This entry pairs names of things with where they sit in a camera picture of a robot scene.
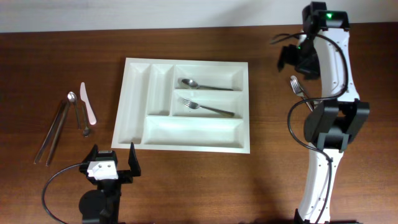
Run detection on small dark teaspoon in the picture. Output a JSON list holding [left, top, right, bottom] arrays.
[[82, 106, 91, 138]]

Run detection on pink plastic knife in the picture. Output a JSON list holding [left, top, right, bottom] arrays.
[[80, 82, 97, 125]]

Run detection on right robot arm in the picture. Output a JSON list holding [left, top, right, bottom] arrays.
[[272, 2, 370, 224]]

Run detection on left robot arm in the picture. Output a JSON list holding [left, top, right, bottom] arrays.
[[78, 143, 141, 223]]

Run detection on small silver teaspoon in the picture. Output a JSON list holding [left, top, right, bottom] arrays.
[[68, 91, 81, 129]]

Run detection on long metal tongs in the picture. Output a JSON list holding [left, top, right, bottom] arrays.
[[34, 100, 70, 166]]

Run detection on silver tablespoon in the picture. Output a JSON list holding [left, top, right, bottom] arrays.
[[290, 75, 321, 106], [178, 78, 233, 91]]

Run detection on white plastic cutlery tray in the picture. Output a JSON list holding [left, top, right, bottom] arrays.
[[111, 58, 250, 154]]

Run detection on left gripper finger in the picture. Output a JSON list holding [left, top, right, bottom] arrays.
[[82, 144, 98, 163], [128, 142, 141, 177]]

